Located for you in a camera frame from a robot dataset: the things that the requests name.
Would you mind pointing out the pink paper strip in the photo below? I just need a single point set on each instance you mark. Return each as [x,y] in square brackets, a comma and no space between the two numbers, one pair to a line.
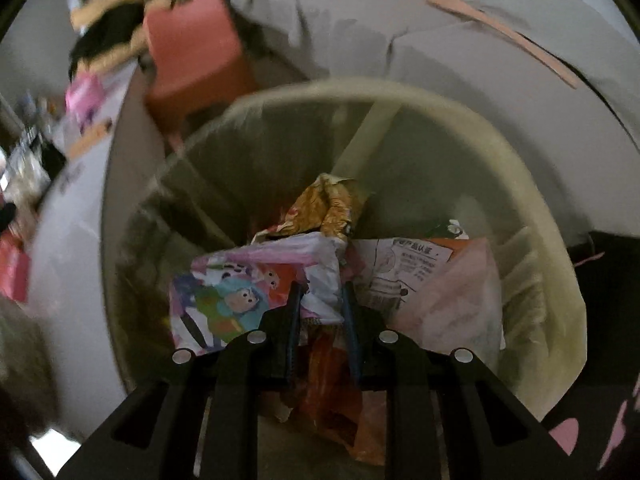
[500,30]

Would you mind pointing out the black mat with pink prints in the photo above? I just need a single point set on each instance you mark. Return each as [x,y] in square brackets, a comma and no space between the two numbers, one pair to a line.
[610,310]

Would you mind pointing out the yellow cushion pile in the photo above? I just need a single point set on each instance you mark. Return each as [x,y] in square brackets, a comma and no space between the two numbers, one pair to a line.
[100,15]

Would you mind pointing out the golden crumpled wrapper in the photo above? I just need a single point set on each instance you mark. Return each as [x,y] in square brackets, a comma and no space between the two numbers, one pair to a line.
[320,205]

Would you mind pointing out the orange flat strip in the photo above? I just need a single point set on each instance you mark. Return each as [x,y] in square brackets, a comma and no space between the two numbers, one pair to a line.
[90,137]

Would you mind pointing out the cream waste bin with liner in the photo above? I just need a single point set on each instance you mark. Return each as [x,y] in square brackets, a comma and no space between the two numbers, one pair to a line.
[450,160]

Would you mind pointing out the black cloth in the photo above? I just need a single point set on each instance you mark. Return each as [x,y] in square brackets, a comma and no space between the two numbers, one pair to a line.
[105,40]

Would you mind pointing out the grey bed blanket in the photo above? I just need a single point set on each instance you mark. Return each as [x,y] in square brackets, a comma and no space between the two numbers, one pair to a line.
[450,50]

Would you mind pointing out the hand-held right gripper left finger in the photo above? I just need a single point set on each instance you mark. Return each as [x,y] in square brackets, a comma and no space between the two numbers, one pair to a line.
[294,330]

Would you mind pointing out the pale pink plastic bag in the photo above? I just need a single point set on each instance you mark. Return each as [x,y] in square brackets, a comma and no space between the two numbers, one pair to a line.
[450,305]

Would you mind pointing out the cartoon printed packet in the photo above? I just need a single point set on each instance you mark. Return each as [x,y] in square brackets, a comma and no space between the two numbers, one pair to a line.
[225,300]

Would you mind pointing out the orange snack wrapper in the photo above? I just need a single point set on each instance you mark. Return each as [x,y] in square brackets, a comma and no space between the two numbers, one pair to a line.
[325,385]

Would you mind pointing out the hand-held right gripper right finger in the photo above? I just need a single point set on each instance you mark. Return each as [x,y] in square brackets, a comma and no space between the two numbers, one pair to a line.
[351,330]

